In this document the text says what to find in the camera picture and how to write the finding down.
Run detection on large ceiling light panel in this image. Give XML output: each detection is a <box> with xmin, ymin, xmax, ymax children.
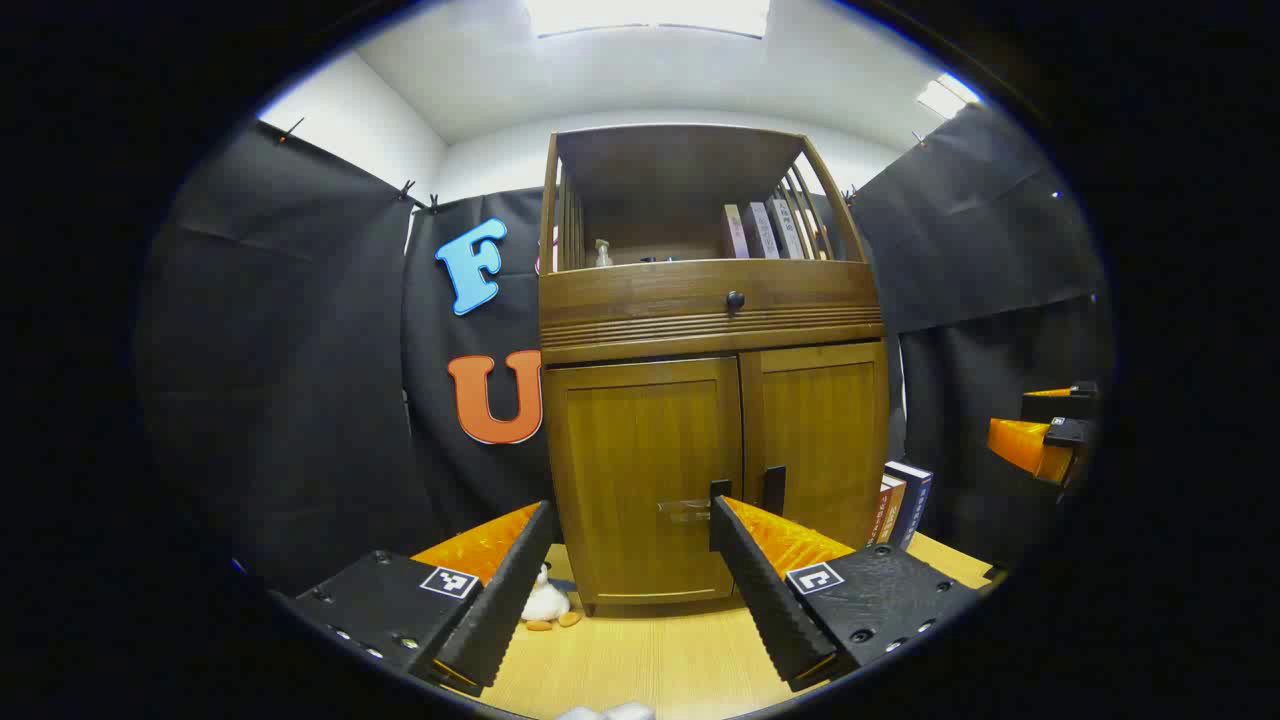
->
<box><xmin>525</xmin><ymin>0</ymin><xmax>771</xmax><ymax>39</ymax></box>

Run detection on blue book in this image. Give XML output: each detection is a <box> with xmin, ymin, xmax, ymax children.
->
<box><xmin>885</xmin><ymin>460</ymin><xmax>934</xmax><ymax>551</ymax></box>

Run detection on small ceiling light panel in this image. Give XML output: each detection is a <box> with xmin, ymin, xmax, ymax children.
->
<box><xmin>917</xmin><ymin>73</ymin><xmax>981</xmax><ymax>121</ymax></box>

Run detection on grey shelf book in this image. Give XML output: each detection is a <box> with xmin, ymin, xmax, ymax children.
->
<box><xmin>745</xmin><ymin>201</ymin><xmax>781</xmax><ymax>260</ymax></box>

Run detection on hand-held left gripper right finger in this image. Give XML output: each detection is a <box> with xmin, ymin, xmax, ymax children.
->
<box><xmin>708</xmin><ymin>493</ymin><xmax>991</xmax><ymax>693</ymax></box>

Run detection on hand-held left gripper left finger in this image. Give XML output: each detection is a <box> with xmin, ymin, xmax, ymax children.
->
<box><xmin>270</xmin><ymin>500</ymin><xmax>559</xmax><ymax>699</ymax></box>

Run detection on brown book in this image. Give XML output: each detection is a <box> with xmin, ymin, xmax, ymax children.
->
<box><xmin>868</xmin><ymin>475</ymin><xmax>907</xmax><ymax>546</ymax></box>

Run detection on wooden shoe cabinet door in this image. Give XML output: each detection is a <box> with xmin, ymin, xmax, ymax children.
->
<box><xmin>740</xmin><ymin>340</ymin><xmax>889</xmax><ymax>551</ymax></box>
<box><xmin>545</xmin><ymin>357</ymin><xmax>743</xmax><ymax>606</ymax></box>

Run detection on white shelf book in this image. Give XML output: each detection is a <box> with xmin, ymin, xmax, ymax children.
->
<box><xmin>768</xmin><ymin>197</ymin><xmax>806</xmax><ymax>260</ymax></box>

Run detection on penguin plush toy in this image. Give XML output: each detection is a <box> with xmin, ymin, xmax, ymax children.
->
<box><xmin>520</xmin><ymin>565</ymin><xmax>583</xmax><ymax>633</ymax></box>

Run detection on black backdrop cloth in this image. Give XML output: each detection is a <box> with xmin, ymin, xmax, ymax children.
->
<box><xmin>135</xmin><ymin>100</ymin><xmax>1116</xmax><ymax>596</ymax></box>

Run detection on wooden double-door shoe cabinet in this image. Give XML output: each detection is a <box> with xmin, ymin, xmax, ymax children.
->
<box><xmin>537</xmin><ymin>124</ymin><xmax>891</xmax><ymax>616</ymax></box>

